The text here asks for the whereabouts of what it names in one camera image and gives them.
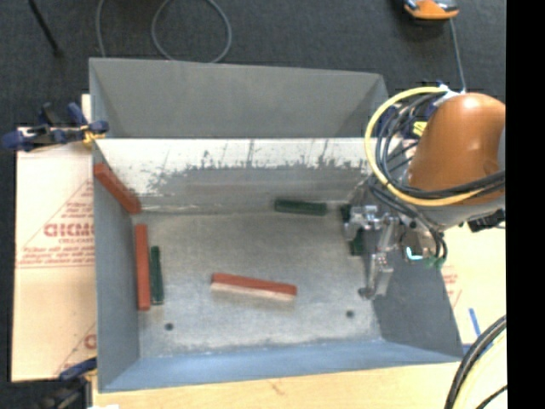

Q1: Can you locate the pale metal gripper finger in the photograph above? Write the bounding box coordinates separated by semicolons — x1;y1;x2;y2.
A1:
376;256;394;297
359;254;384;301

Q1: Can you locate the dark green flat block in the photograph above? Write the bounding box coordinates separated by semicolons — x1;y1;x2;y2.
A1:
149;245;165;307
273;198;330;217

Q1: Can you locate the red-brown flat block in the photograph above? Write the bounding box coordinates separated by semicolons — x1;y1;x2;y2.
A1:
134;222;152;312
209;272;299;308
93;162;142;216

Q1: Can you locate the grey metal bin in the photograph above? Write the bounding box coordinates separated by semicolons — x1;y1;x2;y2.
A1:
88;56;465;394

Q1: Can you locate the brown cardboard board, red print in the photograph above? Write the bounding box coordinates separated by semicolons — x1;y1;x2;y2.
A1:
9;93;100;383

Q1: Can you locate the black cylinder on white bracket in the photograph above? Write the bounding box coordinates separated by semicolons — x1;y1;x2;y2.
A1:
467;209;507;234

